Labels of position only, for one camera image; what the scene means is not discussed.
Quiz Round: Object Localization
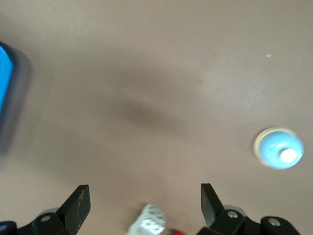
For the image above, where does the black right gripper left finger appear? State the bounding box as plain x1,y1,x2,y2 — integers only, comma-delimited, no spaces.
0,185,91,235

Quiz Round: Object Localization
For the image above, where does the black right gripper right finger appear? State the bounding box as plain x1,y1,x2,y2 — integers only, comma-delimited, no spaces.
197,183,301,235

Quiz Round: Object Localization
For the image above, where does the blue dome bell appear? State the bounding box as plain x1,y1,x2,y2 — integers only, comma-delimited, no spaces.
253,127,305,169

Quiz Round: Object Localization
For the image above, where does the blue plastic tray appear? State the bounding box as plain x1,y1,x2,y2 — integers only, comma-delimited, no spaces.
0,41,31,152

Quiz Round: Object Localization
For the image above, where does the red emergency stop button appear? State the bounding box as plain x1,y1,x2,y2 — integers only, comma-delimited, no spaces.
168,227,194,235

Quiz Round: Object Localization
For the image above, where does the white circuit breaker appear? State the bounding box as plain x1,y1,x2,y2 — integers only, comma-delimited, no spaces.
127,203,167,235

